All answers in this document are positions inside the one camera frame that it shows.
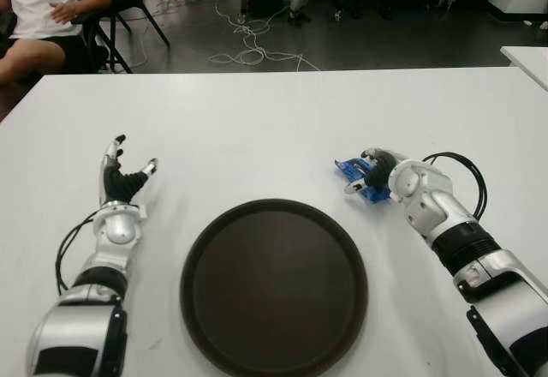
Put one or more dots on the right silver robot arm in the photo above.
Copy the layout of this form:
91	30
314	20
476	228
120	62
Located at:
466	244

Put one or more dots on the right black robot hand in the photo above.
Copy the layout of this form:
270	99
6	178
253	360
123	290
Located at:
381	171

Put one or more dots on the round dark brown tray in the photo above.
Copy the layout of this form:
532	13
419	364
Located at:
274	291

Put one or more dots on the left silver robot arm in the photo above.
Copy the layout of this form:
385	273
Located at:
117	231

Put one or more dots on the blue Oreo packet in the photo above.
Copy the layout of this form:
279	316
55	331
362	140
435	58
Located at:
353	171

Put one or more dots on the white side table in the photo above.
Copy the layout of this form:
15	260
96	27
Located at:
528	60

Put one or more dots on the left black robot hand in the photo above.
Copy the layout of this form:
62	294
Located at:
117	186

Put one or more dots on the small white floor object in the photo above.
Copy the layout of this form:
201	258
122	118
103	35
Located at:
337	15

